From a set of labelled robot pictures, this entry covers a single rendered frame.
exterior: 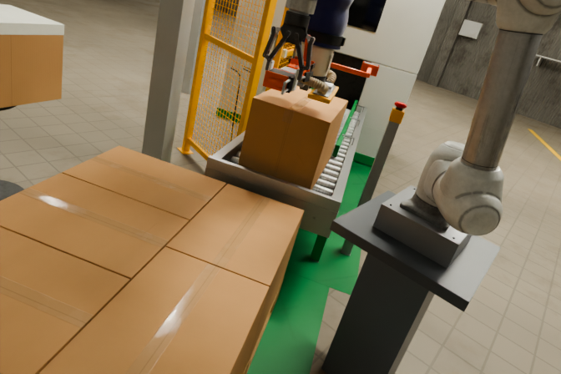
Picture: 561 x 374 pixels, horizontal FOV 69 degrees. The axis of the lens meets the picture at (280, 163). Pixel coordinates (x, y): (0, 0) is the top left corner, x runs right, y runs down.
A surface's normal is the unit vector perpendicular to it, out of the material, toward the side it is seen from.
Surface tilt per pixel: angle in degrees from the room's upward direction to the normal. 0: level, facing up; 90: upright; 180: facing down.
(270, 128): 90
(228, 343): 0
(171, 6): 90
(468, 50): 90
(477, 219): 98
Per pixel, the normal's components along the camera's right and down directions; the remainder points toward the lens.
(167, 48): -0.25, 0.33
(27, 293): 0.24, -0.89
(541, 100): -0.61, 0.17
